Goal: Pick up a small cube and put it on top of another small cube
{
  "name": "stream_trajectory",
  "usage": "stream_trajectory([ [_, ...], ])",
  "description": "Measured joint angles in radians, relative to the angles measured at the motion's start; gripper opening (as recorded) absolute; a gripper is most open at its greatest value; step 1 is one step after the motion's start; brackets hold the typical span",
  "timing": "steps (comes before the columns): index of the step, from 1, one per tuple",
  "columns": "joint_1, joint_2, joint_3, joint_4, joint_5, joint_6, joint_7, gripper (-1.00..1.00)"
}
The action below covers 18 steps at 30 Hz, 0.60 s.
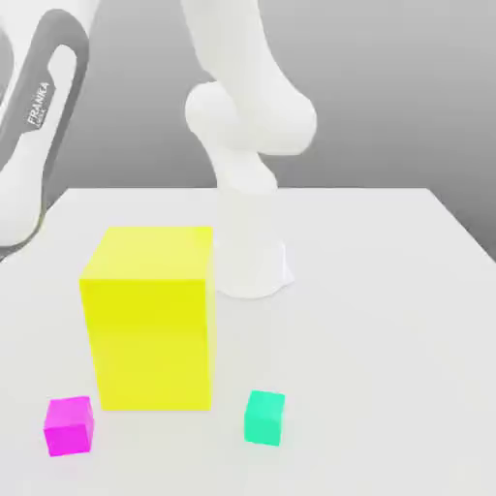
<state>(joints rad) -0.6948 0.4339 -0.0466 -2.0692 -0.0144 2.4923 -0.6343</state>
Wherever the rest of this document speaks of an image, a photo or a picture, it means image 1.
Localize small green cube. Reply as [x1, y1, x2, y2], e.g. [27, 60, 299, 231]
[243, 389, 287, 448]

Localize small magenta cube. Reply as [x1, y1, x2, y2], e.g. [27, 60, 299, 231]
[43, 395, 95, 458]

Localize large yellow box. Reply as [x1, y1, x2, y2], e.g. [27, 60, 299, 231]
[78, 226, 217, 413]

